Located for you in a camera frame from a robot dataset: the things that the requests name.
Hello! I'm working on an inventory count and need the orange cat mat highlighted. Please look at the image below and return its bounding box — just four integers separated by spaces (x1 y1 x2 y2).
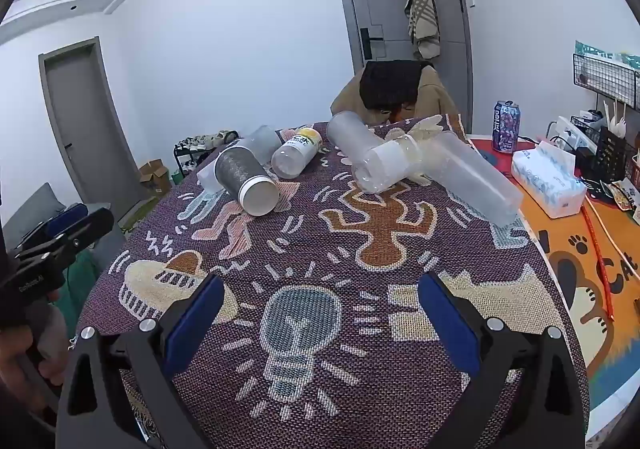
469 136 640 432

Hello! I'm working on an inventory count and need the frosted cup with grey liner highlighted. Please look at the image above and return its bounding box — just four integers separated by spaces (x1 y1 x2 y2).
214 138 281 218

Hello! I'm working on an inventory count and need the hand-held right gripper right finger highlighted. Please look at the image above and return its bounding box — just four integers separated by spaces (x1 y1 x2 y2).
417 271 589 449

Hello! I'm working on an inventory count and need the red thin stick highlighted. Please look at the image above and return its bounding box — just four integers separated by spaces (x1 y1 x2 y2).
581 196 616 321

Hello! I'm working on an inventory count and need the grey sofa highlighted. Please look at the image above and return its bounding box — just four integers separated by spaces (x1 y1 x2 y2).
0 181 126 275

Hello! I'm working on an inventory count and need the white paper sheet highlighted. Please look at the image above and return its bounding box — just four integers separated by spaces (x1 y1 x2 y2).
196 163 224 193

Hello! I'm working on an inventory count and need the snack packet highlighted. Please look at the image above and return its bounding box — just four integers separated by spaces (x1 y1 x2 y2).
611 179 640 212

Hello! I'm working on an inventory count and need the frosted bottle centre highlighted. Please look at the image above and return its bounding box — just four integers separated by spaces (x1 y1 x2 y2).
351 134 442 194

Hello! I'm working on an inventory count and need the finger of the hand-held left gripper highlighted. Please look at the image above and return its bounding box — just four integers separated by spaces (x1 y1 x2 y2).
14 207 116 262
25 202 90 250

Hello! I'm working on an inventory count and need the cardboard box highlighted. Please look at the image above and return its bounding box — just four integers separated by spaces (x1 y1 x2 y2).
138 158 174 196

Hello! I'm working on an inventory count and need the teal cloth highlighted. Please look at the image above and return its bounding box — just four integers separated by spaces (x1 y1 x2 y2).
59 249 103 325

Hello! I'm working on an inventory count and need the wide frosted plastic cup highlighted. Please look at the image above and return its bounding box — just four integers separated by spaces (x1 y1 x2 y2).
326 111 387 170

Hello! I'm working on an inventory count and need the printed woven blanket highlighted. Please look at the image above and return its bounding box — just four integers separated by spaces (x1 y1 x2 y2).
75 113 592 449

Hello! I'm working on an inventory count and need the black door handle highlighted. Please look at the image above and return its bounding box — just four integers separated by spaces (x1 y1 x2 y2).
360 27 384 61

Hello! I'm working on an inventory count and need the black mesh basket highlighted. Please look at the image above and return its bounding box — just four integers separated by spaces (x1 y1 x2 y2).
594 125 629 186

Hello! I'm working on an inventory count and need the tall frosted plastic cup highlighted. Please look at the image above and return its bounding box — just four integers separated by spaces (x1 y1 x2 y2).
422 131 524 228

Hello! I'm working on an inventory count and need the white tissue box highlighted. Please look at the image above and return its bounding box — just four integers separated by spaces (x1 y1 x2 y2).
510 141 589 220

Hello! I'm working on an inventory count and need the black cloth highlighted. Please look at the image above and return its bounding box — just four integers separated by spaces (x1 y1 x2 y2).
358 59 435 112

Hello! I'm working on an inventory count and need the clear bottle with yellow cap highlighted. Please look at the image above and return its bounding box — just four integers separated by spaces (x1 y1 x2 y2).
271 127 324 180

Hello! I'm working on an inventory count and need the white plastic cutlery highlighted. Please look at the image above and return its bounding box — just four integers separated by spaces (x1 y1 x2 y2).
602 99 630 138

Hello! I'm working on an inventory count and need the blue drink can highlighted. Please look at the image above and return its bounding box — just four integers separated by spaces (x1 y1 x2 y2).
492 100 521 154

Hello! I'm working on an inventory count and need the white power strip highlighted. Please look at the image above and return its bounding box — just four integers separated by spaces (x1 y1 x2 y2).
546 116 601 153

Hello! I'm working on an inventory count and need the grey room door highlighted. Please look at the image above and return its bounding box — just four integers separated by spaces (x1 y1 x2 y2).
38 36 139 216

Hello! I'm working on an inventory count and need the black shoe rack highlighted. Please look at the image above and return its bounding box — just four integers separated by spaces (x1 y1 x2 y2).
173 129 240 178

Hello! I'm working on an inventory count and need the plaid scarf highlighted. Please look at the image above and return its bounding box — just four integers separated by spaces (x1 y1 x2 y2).
396 0 442 61

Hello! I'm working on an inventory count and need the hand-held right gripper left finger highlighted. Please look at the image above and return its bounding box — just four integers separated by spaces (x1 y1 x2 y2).
55 273 226 449

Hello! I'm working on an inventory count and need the black wire wall rack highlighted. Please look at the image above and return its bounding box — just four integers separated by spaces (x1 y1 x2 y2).
572 41 640 110

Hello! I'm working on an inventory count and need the short frosted plastic cup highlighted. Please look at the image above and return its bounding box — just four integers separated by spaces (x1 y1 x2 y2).
235 125 284 164

